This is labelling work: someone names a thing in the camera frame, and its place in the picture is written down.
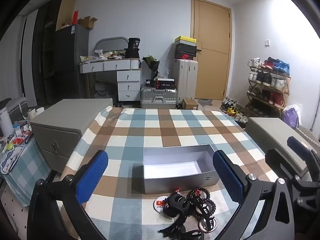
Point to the purple bag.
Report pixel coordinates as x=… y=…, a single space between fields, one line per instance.
x=291 y=117

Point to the tall flat cardboard box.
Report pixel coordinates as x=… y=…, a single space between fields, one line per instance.
x=65 y=12

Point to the white paper rolls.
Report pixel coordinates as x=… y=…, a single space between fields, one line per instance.
x=36 y=112

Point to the white suitcase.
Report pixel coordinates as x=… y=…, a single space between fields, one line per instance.
x=185 y=80

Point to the rows of shoes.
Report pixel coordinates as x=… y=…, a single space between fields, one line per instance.
x=267 y=78

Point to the red white beaded flower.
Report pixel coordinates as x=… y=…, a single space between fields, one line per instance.
x=197 y=192

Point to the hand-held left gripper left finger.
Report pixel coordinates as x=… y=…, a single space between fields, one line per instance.
x=92 y=176

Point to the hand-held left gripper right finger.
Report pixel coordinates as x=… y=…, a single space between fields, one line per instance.
x=228 y=177

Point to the clear plastic bag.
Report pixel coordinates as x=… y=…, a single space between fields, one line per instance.
x=165 y=74

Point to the black paper bag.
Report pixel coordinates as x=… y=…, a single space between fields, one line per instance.
x=132 y=48

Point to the dark refrigerator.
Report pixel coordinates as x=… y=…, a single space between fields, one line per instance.
x=71 y=60

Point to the clutter of desk items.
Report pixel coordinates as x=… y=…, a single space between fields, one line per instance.
x=107 y=55

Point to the dark wardrobe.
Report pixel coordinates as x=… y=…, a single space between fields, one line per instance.
x=45 y=55

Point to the yellow shoe box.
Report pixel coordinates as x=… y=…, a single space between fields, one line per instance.
x=185 y=40

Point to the long black hair claw clip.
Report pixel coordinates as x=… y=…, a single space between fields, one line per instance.
x=172 y=227

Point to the round black hair claw clip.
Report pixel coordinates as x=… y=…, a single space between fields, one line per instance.
x=175 y=203

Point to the small cardboard box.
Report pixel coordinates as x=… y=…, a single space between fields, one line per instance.
x=190 y=104

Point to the red carton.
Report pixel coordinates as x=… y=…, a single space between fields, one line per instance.
x=75 y=17

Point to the grey nightstand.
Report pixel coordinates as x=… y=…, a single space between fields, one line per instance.
x=270 y=135
x=65 y=122

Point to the white kettle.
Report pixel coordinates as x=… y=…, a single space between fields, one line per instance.
x=5 y=123

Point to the grey storage basket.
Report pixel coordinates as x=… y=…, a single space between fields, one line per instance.
x=18 y=107

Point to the silver jewelry box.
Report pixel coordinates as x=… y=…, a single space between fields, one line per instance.
x=175 y=166

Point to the small black box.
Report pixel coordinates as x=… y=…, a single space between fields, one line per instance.
x=149 y=82

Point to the white dressing desk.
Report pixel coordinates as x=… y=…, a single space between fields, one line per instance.
x=127 y=85

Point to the white light switch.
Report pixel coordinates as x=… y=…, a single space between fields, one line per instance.
x=267 y=42

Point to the pile of shoes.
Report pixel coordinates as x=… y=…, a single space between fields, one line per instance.
x=231 y=108

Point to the small black hair claw clip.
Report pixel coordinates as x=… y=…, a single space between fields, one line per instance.
x=203 y=210

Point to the wooden door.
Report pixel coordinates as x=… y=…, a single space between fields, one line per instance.
x=212 y=55

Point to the grey floor mat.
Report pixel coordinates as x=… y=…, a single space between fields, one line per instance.
x=205 y=103

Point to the black wrapped flower bouquet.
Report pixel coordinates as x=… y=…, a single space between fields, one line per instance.
x=153 y=66

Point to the black red shoe box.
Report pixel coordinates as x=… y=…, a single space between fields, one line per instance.
x=185 y=55

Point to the grey framed mirror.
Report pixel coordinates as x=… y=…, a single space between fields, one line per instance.
x=110 y=45

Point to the round flag badge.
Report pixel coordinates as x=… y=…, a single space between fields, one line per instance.
x=158 y=203

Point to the open cardboard box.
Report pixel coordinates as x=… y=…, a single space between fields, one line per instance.
x=87 y=22

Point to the wooden shoe rack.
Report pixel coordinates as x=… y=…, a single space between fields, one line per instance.
x=287 y=97

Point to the cluttered side table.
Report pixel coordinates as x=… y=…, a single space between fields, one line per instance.
x=25 y=175

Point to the silver suitcase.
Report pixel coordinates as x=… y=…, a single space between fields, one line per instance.
x=158 y=98

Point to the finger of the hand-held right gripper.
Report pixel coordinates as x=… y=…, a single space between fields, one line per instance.
x=280 y=160
x=297 y=146

